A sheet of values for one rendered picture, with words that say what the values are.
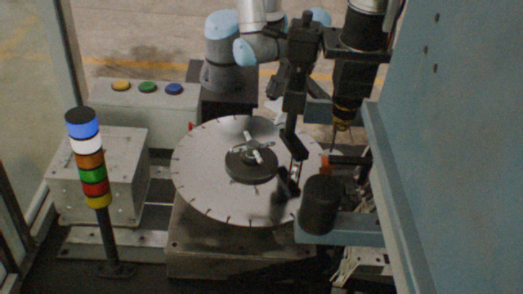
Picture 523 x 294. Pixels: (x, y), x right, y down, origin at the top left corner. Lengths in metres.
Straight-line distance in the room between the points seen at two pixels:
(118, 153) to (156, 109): 0.20
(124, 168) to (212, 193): 0.23
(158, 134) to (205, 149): 0.31
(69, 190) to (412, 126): 0.79
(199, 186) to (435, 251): 0.61
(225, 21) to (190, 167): 0.62
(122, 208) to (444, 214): 0.81
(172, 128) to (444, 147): 0.95
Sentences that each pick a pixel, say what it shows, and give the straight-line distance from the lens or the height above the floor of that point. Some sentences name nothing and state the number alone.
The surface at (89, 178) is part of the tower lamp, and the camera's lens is 0.80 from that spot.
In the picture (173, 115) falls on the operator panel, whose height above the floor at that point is 0.86.
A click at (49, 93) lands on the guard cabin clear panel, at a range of 1.13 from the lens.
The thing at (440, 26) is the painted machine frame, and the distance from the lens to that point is 0.39.
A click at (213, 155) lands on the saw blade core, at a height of 0.95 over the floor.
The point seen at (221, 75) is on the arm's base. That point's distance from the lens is 1.47.
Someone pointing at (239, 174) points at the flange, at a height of 0.96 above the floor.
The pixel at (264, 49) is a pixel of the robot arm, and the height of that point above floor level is 1.00.
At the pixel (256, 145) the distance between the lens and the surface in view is 0.90.
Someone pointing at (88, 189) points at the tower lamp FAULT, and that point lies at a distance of 0.82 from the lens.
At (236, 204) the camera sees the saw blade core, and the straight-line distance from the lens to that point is 0.86.
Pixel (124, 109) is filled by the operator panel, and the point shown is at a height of 0.87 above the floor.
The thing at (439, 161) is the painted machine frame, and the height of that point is 1.37.
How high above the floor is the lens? 1.59
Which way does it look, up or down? 41 degrees down
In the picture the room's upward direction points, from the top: 6 degrees clockwise
